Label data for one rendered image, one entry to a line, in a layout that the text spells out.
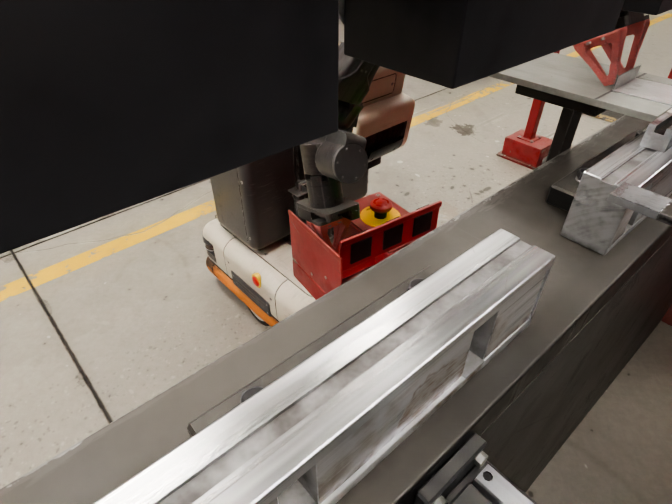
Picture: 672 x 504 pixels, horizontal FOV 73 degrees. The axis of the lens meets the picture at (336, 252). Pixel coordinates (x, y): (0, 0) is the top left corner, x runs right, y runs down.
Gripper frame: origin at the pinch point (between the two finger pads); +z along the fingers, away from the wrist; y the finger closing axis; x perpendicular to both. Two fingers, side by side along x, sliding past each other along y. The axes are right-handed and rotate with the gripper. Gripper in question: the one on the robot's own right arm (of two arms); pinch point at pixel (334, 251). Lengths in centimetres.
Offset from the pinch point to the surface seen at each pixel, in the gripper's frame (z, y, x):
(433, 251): -7.4, 23.9, 0.8
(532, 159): 43, -93, 188
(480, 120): 32, -154, 216
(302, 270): 3.1, -3.7, -5.0
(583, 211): -9.9, 33.5, 17.1
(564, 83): -22.2, 19.1, 34.2
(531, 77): -23.4, 14.5, 32.4
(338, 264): -2.9, 9.6, -5.1
